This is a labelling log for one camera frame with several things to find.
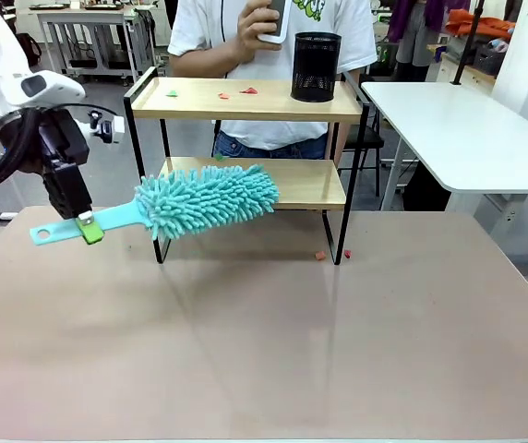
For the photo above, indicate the two-tier wooden shelf black frame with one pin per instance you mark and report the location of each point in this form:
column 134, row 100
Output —
column 245, row 104

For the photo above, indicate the green paper scrap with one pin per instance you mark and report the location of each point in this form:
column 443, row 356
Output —
column 172, row 93
column 219, row 157

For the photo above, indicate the black chair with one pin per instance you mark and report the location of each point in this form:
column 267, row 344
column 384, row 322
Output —
column 369, row 138

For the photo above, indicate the black mesh pen cup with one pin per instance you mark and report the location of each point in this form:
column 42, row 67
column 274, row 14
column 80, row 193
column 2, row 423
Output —
column 315, row 64

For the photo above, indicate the white-framed background workbench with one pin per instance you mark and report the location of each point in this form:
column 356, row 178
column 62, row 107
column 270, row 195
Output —
column 88, row 27

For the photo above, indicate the teal chenille duster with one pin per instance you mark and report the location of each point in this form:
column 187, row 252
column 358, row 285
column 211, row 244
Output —
column 208, row 198

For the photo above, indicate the white digital alarm clock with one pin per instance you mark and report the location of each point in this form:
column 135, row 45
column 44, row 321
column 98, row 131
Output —
column 279, row 23

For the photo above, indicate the orange cloth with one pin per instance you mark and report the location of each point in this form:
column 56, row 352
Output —
column 478, row 24

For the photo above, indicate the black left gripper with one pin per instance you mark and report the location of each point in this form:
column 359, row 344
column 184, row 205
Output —
column 63, row 138

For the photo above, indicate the hanging purple garment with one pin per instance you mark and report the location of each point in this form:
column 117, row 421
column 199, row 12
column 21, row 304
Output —
column 404, row 18

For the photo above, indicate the small orange paper scrap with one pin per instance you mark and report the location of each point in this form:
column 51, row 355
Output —
column 224, row 96

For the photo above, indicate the black backpack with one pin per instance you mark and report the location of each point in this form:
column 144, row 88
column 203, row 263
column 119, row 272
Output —
column 31, row 51

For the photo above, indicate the person's right forearm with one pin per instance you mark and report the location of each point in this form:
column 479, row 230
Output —
column 204, row 62

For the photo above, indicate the grey plastic crate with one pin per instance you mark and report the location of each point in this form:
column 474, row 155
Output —
column 490, row 59

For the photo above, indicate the black stand pole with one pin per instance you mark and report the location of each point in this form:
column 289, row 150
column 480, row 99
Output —
column 469, row 41

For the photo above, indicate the small red paper scrap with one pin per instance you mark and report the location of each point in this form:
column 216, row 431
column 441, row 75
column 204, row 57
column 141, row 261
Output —
column 348, row 253

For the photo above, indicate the white side table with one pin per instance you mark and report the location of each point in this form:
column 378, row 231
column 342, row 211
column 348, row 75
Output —
column 453, row 134

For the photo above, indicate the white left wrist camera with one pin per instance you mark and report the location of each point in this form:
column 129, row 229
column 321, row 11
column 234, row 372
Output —
column 115, row 130

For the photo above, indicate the person's right hand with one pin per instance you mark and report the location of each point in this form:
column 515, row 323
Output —
column 252, row 25

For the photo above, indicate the person in white t-shirt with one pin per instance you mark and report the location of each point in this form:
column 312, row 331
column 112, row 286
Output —
column 291, row 120

